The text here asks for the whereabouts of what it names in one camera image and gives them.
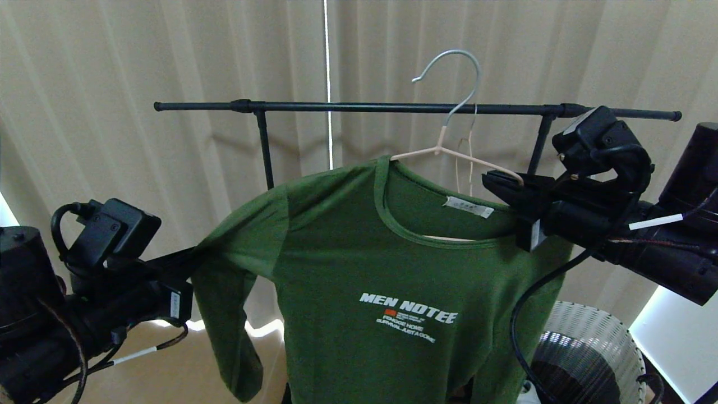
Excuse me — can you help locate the pink clothes hanger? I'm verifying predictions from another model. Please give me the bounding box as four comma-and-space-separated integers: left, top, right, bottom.
454, 104, 479, 198
390, 49, 526, 244

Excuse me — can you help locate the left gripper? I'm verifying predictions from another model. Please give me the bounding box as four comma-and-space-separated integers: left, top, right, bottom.
0, 255, 195, 404

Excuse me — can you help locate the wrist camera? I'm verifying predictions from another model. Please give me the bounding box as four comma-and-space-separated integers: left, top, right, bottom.
70, 198, 163, 273
552, 105, 655, 181

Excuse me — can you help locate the black clothes rack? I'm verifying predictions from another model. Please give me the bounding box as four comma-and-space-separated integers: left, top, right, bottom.
154, 99, 683, 192

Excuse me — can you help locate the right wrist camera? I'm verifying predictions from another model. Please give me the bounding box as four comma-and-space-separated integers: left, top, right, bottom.
552, 105, 655, 181

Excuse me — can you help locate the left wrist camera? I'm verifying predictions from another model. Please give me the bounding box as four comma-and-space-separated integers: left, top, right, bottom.
70, 198, 163, 273

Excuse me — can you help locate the white laundry basket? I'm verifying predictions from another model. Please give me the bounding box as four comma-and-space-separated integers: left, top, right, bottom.
519, 301, 666, 404

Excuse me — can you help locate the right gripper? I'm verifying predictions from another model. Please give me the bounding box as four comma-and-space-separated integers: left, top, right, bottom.
515, 187, 718, 307

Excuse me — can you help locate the green long-sleeved shirt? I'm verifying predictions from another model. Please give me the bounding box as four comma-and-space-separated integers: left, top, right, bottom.
190, 155, 573, 404

